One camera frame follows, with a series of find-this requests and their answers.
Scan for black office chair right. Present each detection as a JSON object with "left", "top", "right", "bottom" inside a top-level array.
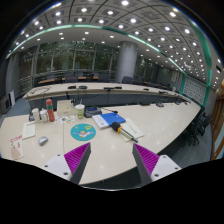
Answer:
[{"left": 183, "top": 106, "right": 212, "bottom": 145}]

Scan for grey conference phone device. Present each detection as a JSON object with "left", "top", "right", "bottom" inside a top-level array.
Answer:
[{"left": 84, "top": 106, "right": 102, "bottom": 118}]

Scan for small dark bottle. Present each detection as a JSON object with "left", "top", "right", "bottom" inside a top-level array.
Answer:
[{"left": 29, "top": 111, "right": 35, "bottom": 122}]

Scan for white booklet under folder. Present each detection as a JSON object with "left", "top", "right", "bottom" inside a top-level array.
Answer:
[{"left": 93, "top": 115, "right": 109, "bottom": 129}]

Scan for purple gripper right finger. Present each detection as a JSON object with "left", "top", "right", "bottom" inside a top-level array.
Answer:
[{"left": 132, "top": 143, "right": 159, "bottom": 185}]

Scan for red white leaflet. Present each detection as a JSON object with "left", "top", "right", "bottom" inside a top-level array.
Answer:
[{"left": 10, "top": 135, "right": 24, "bottom": 160}]

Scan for red orange bottle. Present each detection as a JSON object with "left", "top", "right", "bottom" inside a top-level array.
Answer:
[{"left": 46, "top": 99, "right": 55, "bottom": 122}]

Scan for beige papers under microphone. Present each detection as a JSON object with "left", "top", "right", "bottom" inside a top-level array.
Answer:
[{"left": 121, "top": 118, "right": 144, "bottom": 141}]

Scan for long curved back desk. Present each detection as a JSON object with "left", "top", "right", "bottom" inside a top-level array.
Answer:
[{"left": 23, "top": 82, "right": 178, "bottom": 100}]

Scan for colourful sticker sheet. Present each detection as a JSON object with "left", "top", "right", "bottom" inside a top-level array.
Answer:
[{"left": 55, "top": 115, "right": 74, "bottom": 124}]

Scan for grey concrete pillar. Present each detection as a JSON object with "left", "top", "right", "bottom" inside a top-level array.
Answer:
[{"left": 115, "top": 41, "right": 138, "bottom": 82}]

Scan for grey computer mouse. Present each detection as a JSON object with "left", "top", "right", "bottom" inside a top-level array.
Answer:
[{"left": 38, "top": 136, "right": 48, "bottom": 146}]

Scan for paper cup green band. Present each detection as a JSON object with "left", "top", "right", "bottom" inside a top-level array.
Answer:
[{"left": 75, "top": 104, "right": 85, "bottom": 119}]

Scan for cardboard box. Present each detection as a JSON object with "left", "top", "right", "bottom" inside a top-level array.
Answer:
[{"left": 57, "top": 100, "right": 75, "bottom": 116}]

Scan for white jar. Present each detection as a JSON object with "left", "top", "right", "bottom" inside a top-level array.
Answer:
[{"left": 40, "top": 108, "right": 48, "bottom": 123}]

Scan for white paper sheet left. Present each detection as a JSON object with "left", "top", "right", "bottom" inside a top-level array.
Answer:
[{"left": 22, "top": 122, "right": 35, "bottom": 139}]

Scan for round teal mouse pad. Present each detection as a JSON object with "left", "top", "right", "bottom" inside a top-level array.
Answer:
[{"left": 70, "top": 124, "right": 96, "bottom": 141}]

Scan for black yellow microphone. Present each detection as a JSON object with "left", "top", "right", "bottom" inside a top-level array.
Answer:
[{"left": 111, "top": 122, "right": 138, "bottom": 142}]

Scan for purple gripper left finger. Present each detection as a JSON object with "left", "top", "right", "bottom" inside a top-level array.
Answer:
[{"left": 64, "top": 143, "right": 91, "bottom": 184}]

